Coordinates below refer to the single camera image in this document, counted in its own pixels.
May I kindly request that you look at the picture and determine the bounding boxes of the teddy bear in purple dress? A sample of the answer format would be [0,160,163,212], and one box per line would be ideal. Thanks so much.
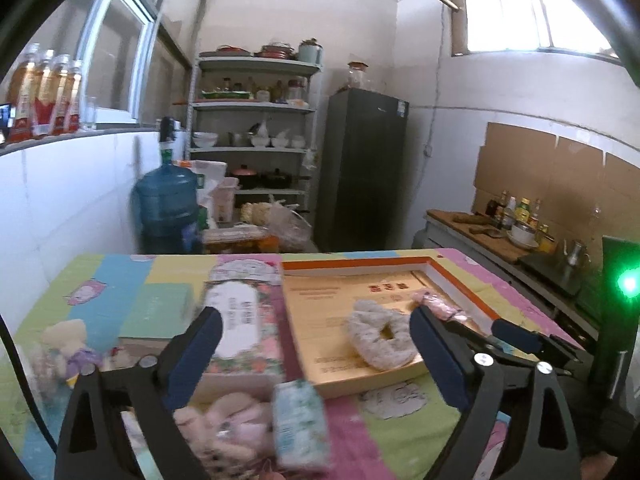
[30,319,103,381]

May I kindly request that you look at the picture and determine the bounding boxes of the cardboard wall covering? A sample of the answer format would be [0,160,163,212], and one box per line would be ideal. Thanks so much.
[472,122,640,271]

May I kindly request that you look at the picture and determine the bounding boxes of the red cooking pot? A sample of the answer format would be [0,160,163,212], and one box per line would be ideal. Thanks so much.
[231,164,259,190]

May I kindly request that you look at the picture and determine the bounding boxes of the blue water jug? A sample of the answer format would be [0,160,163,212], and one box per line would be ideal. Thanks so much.
[131,157,201,255]

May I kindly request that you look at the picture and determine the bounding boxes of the group of condiment bottles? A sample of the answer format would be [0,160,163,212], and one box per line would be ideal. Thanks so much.
[485,191,556,253]

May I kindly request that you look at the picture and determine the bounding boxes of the black cooking pot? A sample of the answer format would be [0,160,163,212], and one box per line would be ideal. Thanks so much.
[261,169,302,190]

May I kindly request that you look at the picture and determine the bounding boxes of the white sacks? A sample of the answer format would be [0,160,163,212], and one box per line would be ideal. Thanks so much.
[190,160,238,223]

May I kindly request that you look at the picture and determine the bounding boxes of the barred window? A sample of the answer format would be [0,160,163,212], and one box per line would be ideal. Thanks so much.
[450,0,621,58]

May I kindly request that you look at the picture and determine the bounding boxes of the pink wrapped hair tie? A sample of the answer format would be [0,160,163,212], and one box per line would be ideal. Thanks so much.
[411,290,468,325]

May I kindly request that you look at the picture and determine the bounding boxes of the white kitchen shelf rack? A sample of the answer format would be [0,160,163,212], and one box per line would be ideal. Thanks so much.
[186,52,323,241]

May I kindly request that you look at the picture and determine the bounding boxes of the metal kettle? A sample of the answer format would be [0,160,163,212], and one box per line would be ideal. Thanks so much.
[562,239,592,267]

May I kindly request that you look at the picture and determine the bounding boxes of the white fluffy scrunchie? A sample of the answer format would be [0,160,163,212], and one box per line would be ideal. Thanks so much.
[346,300,421,372]

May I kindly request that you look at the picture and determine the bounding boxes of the green floral tissue packet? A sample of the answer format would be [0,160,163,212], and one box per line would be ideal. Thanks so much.
[272,380,328,471]

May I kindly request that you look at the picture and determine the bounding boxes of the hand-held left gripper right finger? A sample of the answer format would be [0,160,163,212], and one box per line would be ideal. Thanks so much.
[409,304,583,480]

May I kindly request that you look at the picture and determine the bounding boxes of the grey kitchen counter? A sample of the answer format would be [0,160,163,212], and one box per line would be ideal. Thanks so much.
[425,208,601,341]

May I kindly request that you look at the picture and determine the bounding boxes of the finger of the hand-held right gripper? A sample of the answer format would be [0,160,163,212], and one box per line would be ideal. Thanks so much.
[491,319,596,376]

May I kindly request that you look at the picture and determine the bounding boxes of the mint green carton box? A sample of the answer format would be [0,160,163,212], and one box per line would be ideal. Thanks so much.
[119,282,196,356]

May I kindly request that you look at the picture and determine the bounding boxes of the orange snack package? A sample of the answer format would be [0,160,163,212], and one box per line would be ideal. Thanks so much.
[202,225,281,255]

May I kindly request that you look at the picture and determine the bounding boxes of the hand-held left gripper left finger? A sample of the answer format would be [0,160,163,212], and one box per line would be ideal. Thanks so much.
[54,306,224,480]

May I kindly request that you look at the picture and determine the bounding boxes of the white bowl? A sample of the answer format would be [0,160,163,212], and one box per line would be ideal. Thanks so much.
[507,223,539,250]

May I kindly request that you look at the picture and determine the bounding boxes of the cartoon printed tablecloth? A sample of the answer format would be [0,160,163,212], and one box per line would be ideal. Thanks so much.
[0,249,596,480]

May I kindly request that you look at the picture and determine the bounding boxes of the dark grey refrigerator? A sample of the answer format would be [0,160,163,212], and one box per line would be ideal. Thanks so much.
[315,87,410,252]

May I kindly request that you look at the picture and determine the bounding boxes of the orange drink bottle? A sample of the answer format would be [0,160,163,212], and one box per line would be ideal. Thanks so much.
[7,45,42,143]
[50,55,72,135]
[32,50,57,138]
[63,60,84,132]

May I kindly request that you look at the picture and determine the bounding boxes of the shallow orange-rimmed cardboard box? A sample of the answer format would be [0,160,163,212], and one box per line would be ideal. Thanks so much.
[280,255,501,401]

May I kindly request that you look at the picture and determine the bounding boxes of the glass jar with orange lid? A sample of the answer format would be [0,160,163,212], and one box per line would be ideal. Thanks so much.
[348,61,368,92]

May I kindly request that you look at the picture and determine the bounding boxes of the pink teddy bear with crown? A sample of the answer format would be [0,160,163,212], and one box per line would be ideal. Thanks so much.
[172,392,278,476]

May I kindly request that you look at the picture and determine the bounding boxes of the black induction cooker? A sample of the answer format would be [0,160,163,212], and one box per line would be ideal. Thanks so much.
[517,252,583,297]

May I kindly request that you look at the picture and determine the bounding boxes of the clear plastic bag of food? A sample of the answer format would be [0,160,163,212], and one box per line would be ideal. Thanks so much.
[240,195,313,252]

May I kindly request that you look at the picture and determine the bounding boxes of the wooden cutting board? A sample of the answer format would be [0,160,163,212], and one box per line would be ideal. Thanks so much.
[430,208,531,263]

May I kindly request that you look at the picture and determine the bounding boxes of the teal enamel canister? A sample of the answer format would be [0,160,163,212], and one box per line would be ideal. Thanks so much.
[298,39,323,64]

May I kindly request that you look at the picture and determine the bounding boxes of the floral tissue box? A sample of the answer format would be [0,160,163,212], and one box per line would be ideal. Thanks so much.
[192,280,286,406]

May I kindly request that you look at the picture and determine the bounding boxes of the sliding aluminium window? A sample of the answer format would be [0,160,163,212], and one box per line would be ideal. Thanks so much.
[75,0,166,121]

